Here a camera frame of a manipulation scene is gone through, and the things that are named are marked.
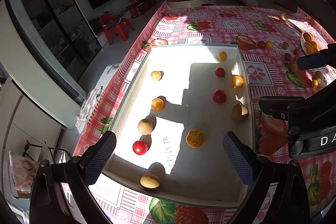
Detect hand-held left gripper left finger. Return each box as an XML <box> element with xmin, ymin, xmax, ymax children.
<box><xmin>29</xmin><ymin>131</ymin><xmax>117</xmax><ymax>224</ymax></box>

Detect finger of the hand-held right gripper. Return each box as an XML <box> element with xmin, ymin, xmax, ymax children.
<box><xmin>258</xmin><ymin>95</ymin><xmax>307</xmax><ymax>123</ymax></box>
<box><xmin>297</xmin><ymin>43</ymin><xmax>336</xmax><ymax>71</ymax></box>

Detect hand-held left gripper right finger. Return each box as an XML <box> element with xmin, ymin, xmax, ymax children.
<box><xmin>222</xmin><ymin>131</ymin><xmax>312</xmax><ymax>224</ymax></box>

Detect large orange tomato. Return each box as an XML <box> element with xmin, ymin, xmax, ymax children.
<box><xmin>185</xmin><ymin>130</ymin><xmax>205</xmax><ymax>148</ymax></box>

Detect white tray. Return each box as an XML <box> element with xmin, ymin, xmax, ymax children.
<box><xmin>101</xmin><ymin>44</ymin><xmax>254</xmax><ymax>208</ymax></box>

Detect white bag of oranges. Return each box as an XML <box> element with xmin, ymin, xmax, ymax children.
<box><xmin>301</xmin><ymin>30</ymin><xmax>321</xmax><ymax>55</ymax></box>

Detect folding stool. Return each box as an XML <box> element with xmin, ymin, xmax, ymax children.
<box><xmin>22</xmin><ymin>140</ymin><xmax>71</xmax><ymax>164</ymax></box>

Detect printed cushion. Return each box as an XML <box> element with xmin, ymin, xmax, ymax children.
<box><xmin>9</xmin><ymin>151</ymin><xmax>40</xmax><ymax>193</ymax></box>

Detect strawberry print tablecloth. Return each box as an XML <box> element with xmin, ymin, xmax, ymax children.
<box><xmin>71</xmin><ymin>5</ymin><xmax>336</xmax><ymax>224</ymax></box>

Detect red plastic chair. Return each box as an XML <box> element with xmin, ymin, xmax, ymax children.
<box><xmin>98</xmin><ymin>13</ymin><xmax>135</xmax><ymax>45</ymax></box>

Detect glass door cabinet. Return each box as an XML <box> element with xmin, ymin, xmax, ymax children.
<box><xmin>7</xmin><ymin>0</ymin><xmax>103</xmax><ymax>104</ymax></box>

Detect red gift boxes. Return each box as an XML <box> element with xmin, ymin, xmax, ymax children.
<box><xmin>128</xmin><ymin>0</ymin><xmax>160</xmax><ymax>18</ymax></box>

